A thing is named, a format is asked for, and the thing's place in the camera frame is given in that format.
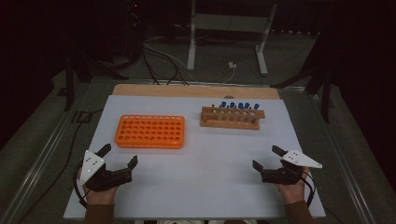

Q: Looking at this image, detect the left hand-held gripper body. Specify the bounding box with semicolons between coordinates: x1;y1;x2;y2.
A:
78;149;134;192

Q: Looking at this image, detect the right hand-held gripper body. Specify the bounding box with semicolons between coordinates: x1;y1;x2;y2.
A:
261;148;323;185

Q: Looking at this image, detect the orange plastic test tube rack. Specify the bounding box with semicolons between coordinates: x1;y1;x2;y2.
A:
114;114;186;149

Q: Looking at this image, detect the glass test tube blue cap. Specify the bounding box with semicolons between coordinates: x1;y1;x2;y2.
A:
235;102;245;123
242;102;251;124
219;101;228;123
249;103;261;124
227;102;236;123

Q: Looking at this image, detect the wooden test tube rack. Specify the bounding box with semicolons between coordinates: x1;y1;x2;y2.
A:
199;105;266;131

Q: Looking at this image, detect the person's right hand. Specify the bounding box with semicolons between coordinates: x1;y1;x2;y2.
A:
275;167;310;204

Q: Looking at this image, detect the person's left hand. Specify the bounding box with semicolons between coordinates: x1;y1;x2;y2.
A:
78;167;119;205

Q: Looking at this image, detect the white table mat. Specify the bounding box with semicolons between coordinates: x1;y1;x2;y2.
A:
64;94;326;220

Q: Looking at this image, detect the black tripod stand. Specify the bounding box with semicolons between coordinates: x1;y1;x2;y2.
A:
270;62;332;124
64;50;129;112

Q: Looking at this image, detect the grey metal stand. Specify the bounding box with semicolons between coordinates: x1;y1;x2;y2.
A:
186;0;279;77

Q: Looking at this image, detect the thin black floor cable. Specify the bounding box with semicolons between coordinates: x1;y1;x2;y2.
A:
17;108;105;224

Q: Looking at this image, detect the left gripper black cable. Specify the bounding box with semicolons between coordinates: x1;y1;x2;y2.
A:
73;162;90;209

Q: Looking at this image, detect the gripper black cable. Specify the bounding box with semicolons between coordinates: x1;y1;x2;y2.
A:
73;162;90;209
300;171;317;209

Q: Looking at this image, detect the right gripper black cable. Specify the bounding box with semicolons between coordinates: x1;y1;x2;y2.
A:
300;171;317;209

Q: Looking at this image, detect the aluminium floor rail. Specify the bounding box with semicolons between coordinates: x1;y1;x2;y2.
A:
306;90;376;224
0;81;92;224

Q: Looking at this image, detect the white plug cable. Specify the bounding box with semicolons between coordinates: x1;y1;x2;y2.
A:
221;66;237;85

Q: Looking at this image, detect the white floor cable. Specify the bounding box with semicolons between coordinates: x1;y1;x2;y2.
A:
143;41;200;83

